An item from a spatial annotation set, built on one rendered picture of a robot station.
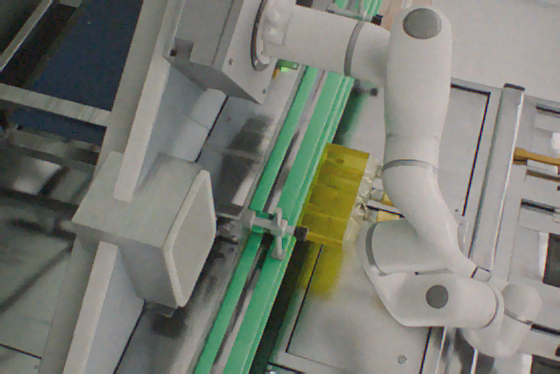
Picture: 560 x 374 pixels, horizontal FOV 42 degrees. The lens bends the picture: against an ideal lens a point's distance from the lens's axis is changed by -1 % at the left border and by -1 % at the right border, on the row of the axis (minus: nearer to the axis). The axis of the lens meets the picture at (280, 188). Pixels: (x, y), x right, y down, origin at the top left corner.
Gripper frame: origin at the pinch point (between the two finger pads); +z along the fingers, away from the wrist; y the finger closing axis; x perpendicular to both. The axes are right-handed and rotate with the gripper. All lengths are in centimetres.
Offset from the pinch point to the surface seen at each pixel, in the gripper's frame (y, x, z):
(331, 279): -13.0, 7.7, 11.3
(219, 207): 15.0, 19.9, 30.9
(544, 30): -305, -448, 41
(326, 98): 13.7, -16.1, 28.5
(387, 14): -232, -312, 133
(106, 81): 13, 5, 71
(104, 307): 23, 50, 32
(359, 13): 17, -40, 34
